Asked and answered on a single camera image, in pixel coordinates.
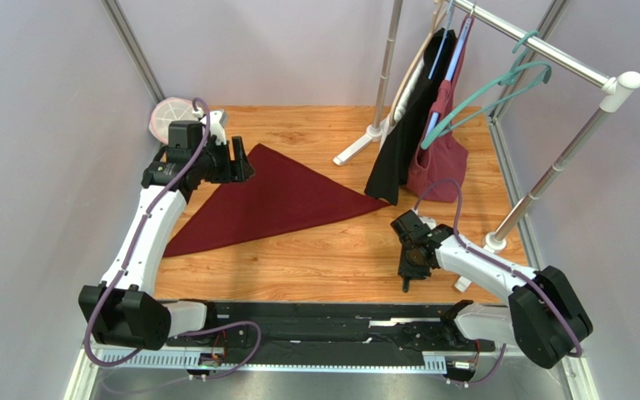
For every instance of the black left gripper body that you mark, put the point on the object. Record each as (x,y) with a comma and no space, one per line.
(214,162)

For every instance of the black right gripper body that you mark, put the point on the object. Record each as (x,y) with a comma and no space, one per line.
(408,263)

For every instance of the dark red cloth napkin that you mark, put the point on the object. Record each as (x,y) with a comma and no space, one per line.
(284,196)

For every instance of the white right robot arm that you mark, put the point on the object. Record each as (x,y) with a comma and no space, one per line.
(540,313)

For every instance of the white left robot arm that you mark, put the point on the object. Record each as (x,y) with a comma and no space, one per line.
(121,310)

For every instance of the dark red hanging garment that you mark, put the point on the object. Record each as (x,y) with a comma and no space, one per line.
(430,170)

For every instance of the round pink mesh laundry bag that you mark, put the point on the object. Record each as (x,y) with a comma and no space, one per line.
(169,110)

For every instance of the black hanging garment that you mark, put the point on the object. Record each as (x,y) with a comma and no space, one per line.
(390,170)

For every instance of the white hanging towel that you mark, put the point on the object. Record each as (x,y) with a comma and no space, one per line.
(401,103)

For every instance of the silver clothes rack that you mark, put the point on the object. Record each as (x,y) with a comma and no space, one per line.
(537,53)

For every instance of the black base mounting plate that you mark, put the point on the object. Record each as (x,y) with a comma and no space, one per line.
(334,334)

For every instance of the blue plastic hanger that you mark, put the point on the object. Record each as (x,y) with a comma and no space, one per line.
(452,57)

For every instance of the wooden hanger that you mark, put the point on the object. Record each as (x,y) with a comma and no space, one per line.
(438,15)

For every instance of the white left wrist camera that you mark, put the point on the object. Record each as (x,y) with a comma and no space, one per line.
(217,125)

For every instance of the aluminium frame rail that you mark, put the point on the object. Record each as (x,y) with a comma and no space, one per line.
(200,373)

